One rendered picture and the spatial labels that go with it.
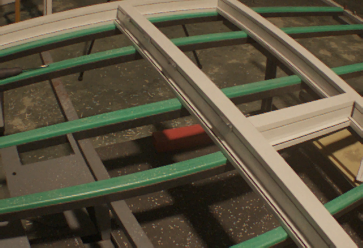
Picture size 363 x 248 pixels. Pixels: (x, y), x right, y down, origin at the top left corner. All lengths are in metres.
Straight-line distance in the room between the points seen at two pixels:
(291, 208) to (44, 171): 0.55
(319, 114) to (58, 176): 0.67
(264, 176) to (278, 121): 0.17
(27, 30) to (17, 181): 0.77
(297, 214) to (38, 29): 1.16
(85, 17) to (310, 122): 0.92
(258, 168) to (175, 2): 0.97
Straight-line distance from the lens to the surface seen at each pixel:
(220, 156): 1.12
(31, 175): 1.09
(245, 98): 1.39
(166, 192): 1.43
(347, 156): 1.61
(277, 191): 0.99
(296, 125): 1.19
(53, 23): 1.73
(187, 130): 1.61
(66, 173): 1.08
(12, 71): 1.47
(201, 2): 1.91
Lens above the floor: 1.55
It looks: 33 degrees down
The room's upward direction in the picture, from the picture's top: 3 degrees clockwise
